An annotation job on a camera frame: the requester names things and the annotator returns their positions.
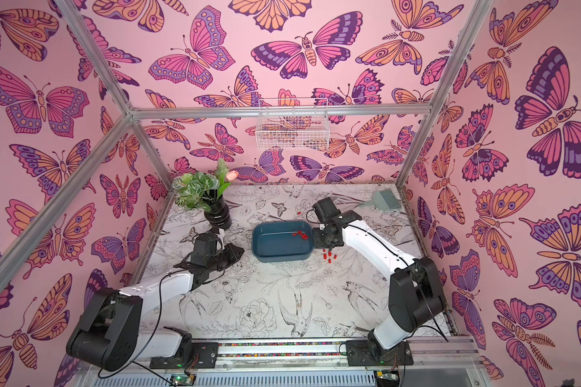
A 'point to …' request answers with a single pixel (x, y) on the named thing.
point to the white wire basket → (293, 124)
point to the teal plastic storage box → (273, 242)
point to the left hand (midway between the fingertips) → (246, 248)
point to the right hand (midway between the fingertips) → (316, 242)
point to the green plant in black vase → (202, 191)
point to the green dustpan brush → (384, 200)
